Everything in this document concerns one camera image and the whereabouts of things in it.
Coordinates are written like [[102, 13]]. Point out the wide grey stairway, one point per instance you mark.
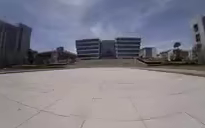
[[105, 63]]

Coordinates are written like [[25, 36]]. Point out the striped multi-storey building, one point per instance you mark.
[[108, 48]]

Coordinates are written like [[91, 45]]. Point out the pale concrete slab plaza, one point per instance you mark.
[[103, 96]]

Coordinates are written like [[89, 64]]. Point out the small pale building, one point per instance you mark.
[[148, 52]]

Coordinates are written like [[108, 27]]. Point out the low dark building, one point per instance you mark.
[[55, 56]]

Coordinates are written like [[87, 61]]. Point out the dark raised border strip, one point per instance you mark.
[[26, 68], [183, 69]]

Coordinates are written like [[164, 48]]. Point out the tree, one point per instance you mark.
[[177, 46]]

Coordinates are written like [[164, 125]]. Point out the tall grey building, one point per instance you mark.
[[7, 43]]

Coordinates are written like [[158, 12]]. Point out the white tall building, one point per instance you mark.
[[203, 38]]

